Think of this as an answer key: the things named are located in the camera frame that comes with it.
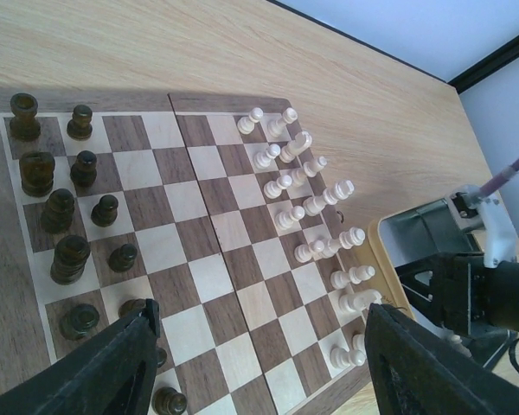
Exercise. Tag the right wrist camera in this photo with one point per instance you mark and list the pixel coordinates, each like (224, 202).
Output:
(473, 210)

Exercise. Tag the light chess piece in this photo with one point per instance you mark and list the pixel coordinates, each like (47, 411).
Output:
(342, 358)
(309, 170)
(355, 236)

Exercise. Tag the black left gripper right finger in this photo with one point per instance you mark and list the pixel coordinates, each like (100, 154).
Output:
(415, 372)

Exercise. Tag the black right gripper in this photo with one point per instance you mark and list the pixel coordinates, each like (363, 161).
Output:
(452, 284)

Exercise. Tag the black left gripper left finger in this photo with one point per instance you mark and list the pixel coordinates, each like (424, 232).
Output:
(111, 373)

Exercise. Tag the black enclosure frame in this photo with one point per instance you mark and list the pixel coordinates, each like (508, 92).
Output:
(458, 42)

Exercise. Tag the row of dark chess pieces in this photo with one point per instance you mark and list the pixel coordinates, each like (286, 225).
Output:
(79, 322)

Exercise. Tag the light pawn in tin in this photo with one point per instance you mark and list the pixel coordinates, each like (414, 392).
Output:
(456, 342)

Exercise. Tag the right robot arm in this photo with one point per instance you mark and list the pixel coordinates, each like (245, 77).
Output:
(500, 300)

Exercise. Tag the wooden chess board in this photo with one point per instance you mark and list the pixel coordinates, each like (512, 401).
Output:
(186, 199)

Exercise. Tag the gold tin box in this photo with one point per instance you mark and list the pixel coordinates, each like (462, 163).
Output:
(417, 233)

